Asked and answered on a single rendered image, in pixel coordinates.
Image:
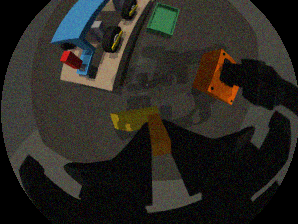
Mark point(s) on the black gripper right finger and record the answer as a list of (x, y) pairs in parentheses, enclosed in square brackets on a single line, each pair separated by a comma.
[(197, 156)]

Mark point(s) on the tan wooden ramp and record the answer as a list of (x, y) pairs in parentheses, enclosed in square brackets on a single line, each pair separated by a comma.
[(106, 68)]

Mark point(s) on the yellow wedge with orange handle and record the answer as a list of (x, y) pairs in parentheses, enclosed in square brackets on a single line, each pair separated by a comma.
[(132, 120)]

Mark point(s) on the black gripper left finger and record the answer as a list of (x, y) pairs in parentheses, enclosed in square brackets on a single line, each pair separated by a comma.
[(130, 170)]

